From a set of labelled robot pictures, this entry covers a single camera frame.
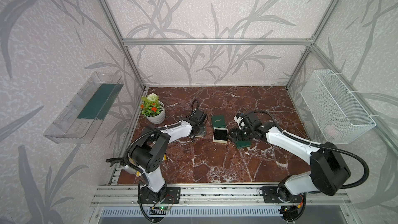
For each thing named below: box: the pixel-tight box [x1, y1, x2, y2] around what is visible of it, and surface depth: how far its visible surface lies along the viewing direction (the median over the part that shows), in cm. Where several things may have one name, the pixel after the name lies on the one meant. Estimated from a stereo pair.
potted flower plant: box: [139, 92, 166, 125], surface depth 93 cm
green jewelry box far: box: [211, 115, 226, 129], surface depth 101 cm
